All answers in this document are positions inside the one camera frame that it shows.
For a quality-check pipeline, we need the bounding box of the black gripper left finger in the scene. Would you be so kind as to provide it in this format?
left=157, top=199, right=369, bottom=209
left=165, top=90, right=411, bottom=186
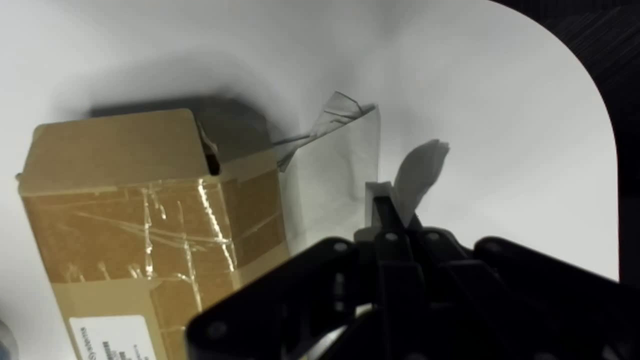
left=183, top=179, right=435, bottom=360

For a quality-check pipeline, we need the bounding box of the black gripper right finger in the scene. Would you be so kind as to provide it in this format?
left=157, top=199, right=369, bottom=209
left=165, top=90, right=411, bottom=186
left=389, top=135, right=640, bottom=360

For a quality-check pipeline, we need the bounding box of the brown cardboard box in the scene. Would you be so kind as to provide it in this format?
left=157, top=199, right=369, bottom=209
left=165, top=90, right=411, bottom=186
left=13, top=105, right=292, bottom=360

